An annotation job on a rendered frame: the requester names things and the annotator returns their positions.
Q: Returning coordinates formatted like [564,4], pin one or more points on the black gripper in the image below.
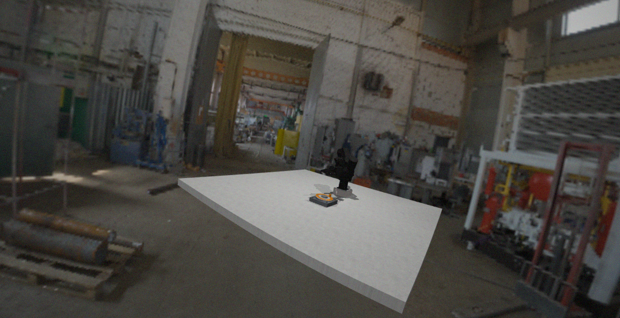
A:
[335,171]

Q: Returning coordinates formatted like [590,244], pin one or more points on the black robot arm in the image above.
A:
[344,160]

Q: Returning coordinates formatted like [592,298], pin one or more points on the orange round plate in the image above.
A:
[327,199]

